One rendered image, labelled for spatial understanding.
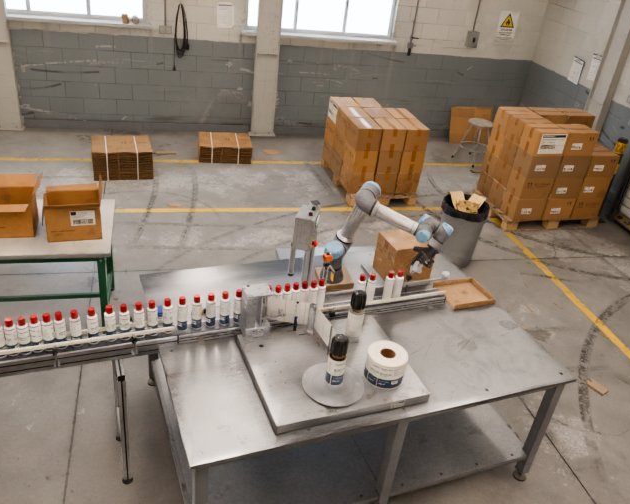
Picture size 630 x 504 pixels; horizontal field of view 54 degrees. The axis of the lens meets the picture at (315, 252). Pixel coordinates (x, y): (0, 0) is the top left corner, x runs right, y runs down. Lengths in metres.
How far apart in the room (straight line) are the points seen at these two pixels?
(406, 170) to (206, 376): 4.32
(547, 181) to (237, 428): 4.88
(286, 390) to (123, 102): 6.06
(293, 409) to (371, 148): 4.18
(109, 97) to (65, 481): 5.63
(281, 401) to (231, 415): 0.24
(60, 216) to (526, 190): 4.61
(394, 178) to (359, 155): 0.52
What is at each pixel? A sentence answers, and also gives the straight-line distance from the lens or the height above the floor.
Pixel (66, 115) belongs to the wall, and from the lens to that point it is 8.60.
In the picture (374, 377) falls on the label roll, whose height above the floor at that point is 0.93.
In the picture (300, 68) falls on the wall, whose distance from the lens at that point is 8.54.
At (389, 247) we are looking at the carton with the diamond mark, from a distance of 3.84.
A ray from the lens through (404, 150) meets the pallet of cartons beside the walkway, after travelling 6.79.
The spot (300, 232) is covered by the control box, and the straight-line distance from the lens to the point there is 3.22.
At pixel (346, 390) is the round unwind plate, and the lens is 3.03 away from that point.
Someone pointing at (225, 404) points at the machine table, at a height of 0.83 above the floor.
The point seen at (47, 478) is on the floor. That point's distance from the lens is 3.89.
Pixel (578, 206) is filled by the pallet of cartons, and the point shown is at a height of 0.30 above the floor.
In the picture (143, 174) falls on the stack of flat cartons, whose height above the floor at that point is 0.06.
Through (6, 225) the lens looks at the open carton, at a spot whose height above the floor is 0.87.
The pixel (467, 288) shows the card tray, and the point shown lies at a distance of 4.12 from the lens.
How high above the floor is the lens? 2.93
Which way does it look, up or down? 30 degrees down
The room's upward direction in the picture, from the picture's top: 7 degrees clockwise
